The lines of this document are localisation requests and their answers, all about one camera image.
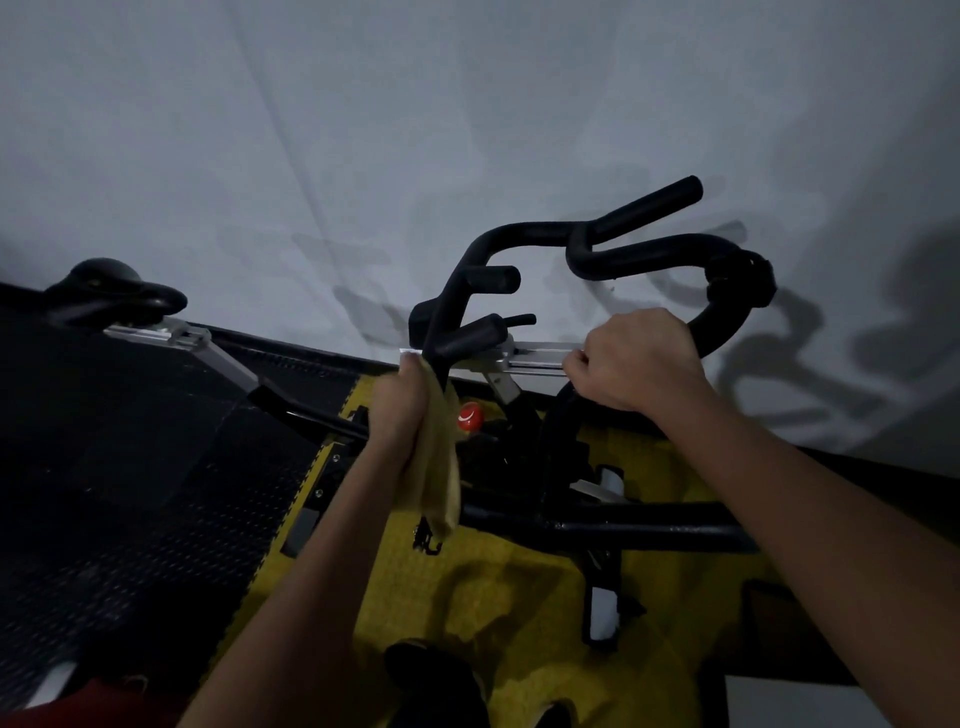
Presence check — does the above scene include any black exercise bike handlebar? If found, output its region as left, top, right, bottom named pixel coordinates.
left=408, top=175, right=778, bottom=393

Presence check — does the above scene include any silver handlebar slider rail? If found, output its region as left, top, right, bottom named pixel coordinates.
left=399, top=337, right=588, bottom=378

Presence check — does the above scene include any person's black shoe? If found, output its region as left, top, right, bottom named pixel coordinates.
left=384, top=639, right=492, bottom=728

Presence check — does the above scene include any black exercise bike frame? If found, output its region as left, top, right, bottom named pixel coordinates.
left=247, top=371, right=760, bottom=560

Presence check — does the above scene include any black pedal with white strap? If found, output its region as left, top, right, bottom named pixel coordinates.
left=568, top=463, right=628, bottom=505
left=582, top=551, right=627, bottom=651

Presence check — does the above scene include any person's left forearm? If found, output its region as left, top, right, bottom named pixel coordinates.
left=178, top=438, right=421, bottom=728

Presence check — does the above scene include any silver seat slider post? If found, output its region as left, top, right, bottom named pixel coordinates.
left=103, top=316, right=265, bottom=396

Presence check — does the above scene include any person's left hand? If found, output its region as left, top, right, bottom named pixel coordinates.
left=367, top=352, right=432, bottom=468

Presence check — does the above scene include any person's red clothing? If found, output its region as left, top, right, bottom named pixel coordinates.
left=0, top=673, right=192, bottom=728

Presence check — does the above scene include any person's right forearm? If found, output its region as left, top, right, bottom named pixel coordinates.
left=651, top=375, right=960, bottom=728

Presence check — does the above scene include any person's right hand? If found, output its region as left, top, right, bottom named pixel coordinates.
left=561, top=307, right=715, bottom=420

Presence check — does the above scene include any yellow floor mat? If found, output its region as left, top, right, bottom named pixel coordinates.
left=202, top=372, right=781, bottom=728

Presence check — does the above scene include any yellow cleaning cloth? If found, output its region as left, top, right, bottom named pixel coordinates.
left=396, top=355, right=463, bottom=543

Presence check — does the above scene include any black bike saddle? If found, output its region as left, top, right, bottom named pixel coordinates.
left=41, top=258, right=189, bottom=329

